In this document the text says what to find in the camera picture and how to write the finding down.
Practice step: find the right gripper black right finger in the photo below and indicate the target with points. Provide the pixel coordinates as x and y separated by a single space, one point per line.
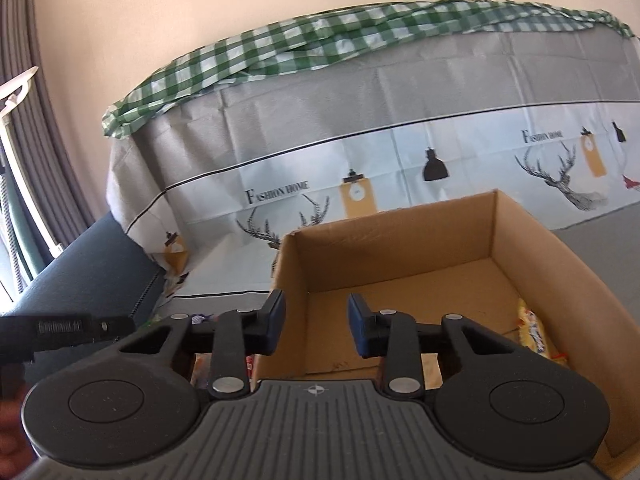
400 341

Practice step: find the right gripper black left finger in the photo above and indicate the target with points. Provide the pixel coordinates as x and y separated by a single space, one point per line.
228 338

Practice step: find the person's hand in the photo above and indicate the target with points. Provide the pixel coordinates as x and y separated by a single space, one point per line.
16 451

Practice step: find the brown cardboard box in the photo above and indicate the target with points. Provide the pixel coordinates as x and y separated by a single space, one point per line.
478 256

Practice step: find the yellow snack packet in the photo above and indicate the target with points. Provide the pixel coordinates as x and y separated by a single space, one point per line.
532 335

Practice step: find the white drying rack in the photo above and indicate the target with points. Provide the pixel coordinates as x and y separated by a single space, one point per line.
13 94

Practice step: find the grey deer print sofa cover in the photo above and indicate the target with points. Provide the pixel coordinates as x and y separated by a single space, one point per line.
209 189

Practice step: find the grey curtain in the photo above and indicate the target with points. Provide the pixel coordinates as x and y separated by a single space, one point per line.
40 147

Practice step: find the green checkered cloth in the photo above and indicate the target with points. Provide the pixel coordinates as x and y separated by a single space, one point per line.
319 40

